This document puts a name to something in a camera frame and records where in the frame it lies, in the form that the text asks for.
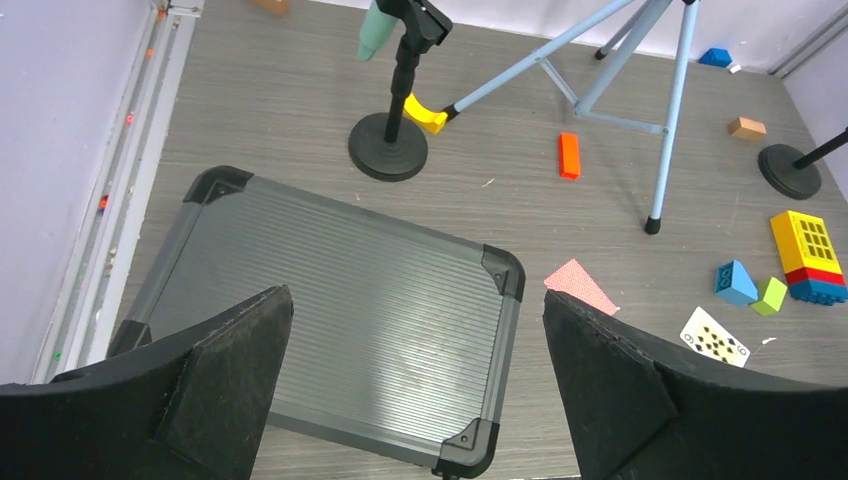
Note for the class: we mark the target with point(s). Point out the aluminium frame rail left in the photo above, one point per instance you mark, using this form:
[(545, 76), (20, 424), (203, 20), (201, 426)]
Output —
[(87, 308)]

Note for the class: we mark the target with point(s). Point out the brown wooden block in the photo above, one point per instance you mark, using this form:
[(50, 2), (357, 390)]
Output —
[(275, 7)]

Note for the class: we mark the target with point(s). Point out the black microphone stand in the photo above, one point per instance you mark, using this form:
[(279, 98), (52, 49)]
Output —
[(792, 172), (388, 146)]

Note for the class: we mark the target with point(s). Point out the lime green wooden block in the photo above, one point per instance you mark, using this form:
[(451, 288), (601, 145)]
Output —
[(771, 294)]

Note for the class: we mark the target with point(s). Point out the red backed playing card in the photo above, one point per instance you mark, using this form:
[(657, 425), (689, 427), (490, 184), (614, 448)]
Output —
[(573, 279)]

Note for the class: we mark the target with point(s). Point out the black left microphone stand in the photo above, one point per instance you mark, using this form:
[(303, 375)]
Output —
[(388, 146)]

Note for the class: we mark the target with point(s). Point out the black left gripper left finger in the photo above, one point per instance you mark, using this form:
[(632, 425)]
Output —
[(192, 405)]

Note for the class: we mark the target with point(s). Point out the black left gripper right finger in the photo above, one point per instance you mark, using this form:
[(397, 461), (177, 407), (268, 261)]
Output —
[(641, 407)]

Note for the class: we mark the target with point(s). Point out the tan wooden block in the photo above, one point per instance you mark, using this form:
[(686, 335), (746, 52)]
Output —
[(747, 129)]

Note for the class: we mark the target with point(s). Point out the orange rectangular block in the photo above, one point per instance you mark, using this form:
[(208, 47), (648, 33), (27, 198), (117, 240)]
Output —
[(569, 156)]

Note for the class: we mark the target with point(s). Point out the grey aluminium carrying case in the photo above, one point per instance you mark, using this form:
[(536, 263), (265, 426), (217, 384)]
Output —
[(401, 336)]

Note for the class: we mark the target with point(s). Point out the black right microphone stand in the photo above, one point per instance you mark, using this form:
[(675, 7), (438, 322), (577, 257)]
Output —
[(792, 172)]

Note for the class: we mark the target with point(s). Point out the blue sloped toy brick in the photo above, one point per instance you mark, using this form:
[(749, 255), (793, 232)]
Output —
[(734, 285)]

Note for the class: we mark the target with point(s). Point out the yellow curved wooden block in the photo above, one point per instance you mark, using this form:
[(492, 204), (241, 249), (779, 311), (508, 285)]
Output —
[(431, 121)]

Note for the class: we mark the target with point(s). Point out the mint green toy microphone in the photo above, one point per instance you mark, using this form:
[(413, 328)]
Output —
[(375, 32)]

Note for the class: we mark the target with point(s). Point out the face up playing card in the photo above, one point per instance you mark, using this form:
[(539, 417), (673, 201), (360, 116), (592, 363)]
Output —
[(704, 335)]

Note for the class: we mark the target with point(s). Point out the light blue music stand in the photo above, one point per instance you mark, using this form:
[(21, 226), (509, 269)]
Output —
[(621, 48)]

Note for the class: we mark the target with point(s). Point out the small blue block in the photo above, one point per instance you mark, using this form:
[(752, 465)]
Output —
[(716, 57)]

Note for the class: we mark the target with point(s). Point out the yellow red blue brick block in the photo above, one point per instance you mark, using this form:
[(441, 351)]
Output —
[(808, 259)]

